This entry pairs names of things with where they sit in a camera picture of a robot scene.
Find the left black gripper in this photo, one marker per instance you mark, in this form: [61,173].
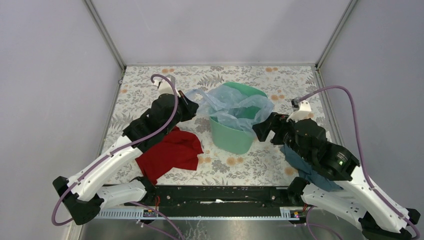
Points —
[190,106]

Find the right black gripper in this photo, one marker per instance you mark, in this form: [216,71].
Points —
[275,122]

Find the light blue plastic trash bag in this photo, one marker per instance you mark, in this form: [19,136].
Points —
[232,108]

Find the green plastic trash bin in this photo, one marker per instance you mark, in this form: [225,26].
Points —
[231,140]

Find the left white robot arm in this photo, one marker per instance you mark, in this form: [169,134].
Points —
[83,195]

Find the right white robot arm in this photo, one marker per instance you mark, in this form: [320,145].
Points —
[377,216]

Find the red cloth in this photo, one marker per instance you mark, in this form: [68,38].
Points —
[179,149]

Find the floral table mat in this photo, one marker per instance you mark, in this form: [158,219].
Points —
[263,165]

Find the blue-grey cloth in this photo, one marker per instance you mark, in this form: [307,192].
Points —
[306,171]

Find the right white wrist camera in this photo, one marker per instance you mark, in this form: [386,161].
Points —
[302,109]

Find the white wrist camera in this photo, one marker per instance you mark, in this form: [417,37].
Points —
[302,109]
[165,85]

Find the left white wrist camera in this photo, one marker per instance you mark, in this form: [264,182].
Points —
[165,85]

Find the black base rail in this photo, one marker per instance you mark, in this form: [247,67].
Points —
[188,201]

